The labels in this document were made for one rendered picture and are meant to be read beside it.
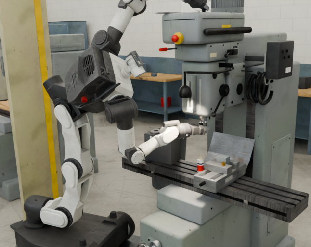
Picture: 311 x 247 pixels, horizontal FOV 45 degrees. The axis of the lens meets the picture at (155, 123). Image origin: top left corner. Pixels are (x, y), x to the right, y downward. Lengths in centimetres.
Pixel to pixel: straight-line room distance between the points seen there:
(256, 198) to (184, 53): 88
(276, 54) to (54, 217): 164
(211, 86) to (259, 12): 471
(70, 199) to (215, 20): 135
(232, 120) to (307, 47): 396
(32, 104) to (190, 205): 185
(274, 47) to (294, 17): 430
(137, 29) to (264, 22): 296
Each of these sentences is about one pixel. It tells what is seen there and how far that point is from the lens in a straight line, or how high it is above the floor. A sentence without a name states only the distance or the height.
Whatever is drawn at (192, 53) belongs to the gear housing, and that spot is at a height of 167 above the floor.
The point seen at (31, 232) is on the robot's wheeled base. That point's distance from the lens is 264.
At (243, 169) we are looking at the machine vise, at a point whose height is 97.
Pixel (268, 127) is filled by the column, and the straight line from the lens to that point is 255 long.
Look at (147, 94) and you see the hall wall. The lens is 844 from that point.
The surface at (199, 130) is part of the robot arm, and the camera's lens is 225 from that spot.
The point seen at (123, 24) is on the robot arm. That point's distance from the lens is 219.
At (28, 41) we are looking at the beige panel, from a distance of 346.
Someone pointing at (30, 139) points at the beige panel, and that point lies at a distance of 355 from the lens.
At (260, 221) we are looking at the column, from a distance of 278.
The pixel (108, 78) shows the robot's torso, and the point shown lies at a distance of 192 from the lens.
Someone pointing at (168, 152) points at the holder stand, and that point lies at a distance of 252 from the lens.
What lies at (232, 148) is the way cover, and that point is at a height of 101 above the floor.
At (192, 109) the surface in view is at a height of 136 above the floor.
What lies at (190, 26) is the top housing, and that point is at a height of 182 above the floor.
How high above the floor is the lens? 182
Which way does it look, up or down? 14 degrees down
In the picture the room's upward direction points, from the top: 1 degrees counter-clockwise
